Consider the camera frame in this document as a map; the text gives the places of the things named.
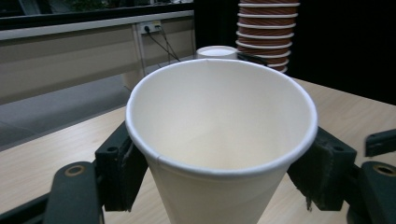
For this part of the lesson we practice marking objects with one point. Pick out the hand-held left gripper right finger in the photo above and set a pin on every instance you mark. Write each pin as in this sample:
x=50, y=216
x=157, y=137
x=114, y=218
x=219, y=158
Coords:
x=325, y=174

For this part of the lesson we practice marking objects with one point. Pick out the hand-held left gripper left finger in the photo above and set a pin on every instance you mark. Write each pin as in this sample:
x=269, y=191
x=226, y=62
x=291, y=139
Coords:
x=115, y=174

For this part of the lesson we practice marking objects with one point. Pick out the stack of white cups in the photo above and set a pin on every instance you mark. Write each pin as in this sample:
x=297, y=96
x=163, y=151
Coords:
x=216, y=52

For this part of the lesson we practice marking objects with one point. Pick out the white wall socket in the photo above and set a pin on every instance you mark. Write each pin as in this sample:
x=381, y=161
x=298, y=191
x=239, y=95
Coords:
x=149, y=27

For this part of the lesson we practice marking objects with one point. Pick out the beige partition post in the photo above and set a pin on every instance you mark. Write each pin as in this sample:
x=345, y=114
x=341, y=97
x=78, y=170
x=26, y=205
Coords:
x=138, y=56

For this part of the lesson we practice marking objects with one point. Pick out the white paper cup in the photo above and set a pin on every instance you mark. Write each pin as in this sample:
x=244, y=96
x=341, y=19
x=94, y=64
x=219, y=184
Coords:
x=218, y=124

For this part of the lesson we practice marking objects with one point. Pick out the black horizontal rail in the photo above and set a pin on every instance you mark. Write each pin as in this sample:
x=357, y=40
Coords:
x=93, y=15

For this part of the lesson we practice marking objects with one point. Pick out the stack of brown cups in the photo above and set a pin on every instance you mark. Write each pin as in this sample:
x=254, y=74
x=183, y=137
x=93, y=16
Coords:
x=266, y=31

